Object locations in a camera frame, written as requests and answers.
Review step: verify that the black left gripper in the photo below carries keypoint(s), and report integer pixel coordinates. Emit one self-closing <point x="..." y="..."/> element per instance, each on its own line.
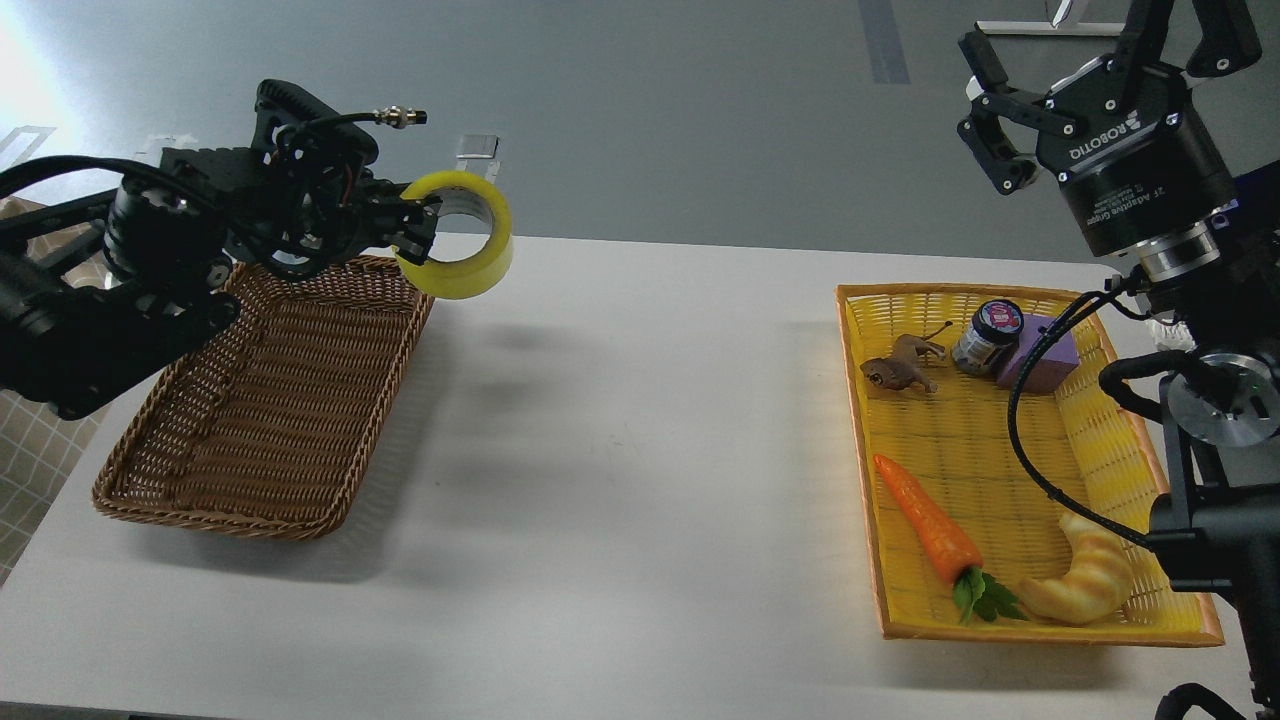
<point x="348" y="215"/>

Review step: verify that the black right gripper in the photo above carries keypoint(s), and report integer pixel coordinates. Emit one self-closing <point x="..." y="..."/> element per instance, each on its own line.
<point x="1130" y="165"/>

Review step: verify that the yellow tape roll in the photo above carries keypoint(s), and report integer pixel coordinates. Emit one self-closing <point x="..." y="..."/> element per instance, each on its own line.
<point x="462" y="193"/>

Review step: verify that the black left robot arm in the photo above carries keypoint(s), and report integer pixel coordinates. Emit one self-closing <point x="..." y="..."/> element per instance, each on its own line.
<point x="103" y="291"/>

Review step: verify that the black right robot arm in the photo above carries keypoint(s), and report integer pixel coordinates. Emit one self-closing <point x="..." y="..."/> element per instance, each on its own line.
<point x="1219" y="278"/>

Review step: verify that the white metal stand base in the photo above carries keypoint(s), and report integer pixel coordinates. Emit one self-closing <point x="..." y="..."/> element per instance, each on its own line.
<point x="1065" y="20"/>

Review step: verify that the brown wicker basket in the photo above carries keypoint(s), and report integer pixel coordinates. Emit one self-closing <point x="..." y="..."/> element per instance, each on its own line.
<point x="268" y="430"/>

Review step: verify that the small dark glass jar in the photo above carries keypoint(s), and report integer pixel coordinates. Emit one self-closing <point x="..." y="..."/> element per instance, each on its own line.
<point x="994" y="328"/>

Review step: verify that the brown toy animal figure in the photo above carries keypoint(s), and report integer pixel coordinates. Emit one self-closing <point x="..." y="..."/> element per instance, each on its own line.
<point x="905" y="366"/>

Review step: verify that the yellow woven tray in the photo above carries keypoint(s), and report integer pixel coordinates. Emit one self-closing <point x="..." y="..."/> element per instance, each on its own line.
<point x="956" y="443"/>

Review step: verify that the beige checkered cloth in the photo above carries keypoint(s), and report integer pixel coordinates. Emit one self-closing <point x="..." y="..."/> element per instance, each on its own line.
<point x="38" y="453"/>

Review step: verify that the orange toy carrot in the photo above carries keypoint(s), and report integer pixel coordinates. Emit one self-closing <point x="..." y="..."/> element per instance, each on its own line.
<point x="952" y="553"/>

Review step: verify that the toy croissant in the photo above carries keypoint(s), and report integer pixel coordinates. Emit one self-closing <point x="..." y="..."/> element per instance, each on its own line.
<point x="1098" y="581"/>

